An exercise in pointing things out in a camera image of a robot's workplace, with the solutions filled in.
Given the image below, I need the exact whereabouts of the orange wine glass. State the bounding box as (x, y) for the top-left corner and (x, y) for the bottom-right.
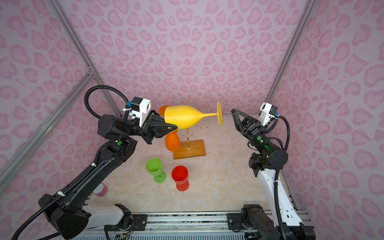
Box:
(159, 105), (169, 116)
(165, 130), (181, 152)

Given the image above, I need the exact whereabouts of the orange wine glass front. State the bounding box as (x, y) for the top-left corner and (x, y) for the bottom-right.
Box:
(165, 130), (181, 152)

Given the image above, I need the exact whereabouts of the yellow plastic wine glass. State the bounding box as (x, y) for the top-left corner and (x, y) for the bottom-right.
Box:
(164, 102), (223, 130)

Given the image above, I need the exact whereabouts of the green plastic wine glass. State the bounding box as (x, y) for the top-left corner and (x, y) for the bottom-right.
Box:
(146, 158), (167, 184)

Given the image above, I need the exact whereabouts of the red plastic wine glass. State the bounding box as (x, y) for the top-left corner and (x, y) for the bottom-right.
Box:
(172, 166), (189, 192)

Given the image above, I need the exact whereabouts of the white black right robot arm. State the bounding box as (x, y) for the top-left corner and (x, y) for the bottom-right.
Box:
(231, 109), (316, 240)

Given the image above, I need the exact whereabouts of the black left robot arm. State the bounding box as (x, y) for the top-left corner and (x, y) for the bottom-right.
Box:
(39, 111), (177, 240)

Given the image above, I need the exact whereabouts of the wooden rack base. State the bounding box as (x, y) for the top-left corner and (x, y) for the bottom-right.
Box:
(173, 140), (206, 160)

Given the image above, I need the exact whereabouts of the pink white tape roll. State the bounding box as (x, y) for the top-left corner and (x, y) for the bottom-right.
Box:
(93, 183), (109, 197)

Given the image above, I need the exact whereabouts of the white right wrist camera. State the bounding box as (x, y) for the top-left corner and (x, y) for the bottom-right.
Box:
(259, 103), (279, 127)

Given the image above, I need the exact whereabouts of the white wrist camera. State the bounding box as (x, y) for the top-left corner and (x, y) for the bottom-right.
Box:
(123, 97), (152, 127)
(259, 103), (279, 127)

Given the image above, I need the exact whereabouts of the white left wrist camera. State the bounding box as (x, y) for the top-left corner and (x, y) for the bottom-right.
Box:
(123, 97), (152, 127)

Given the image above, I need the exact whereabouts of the gold wire glass rack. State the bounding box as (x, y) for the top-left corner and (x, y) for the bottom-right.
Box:
(181, 100), (211, 151)

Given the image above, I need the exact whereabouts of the black corrugated left cable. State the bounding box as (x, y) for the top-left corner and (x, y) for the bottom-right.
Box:
(11, 85), (130, 240)

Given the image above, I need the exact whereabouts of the black corrugated cable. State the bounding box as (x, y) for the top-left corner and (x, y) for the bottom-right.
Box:
(265, 115), (291, 240)
(11, 85), (130, 240)

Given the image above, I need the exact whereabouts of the black corrugated right cable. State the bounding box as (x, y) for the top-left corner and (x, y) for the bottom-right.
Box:
(265, 115), (291, 240)

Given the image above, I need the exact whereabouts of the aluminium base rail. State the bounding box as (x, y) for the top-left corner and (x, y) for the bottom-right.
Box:
(71, 209), (310, 240)

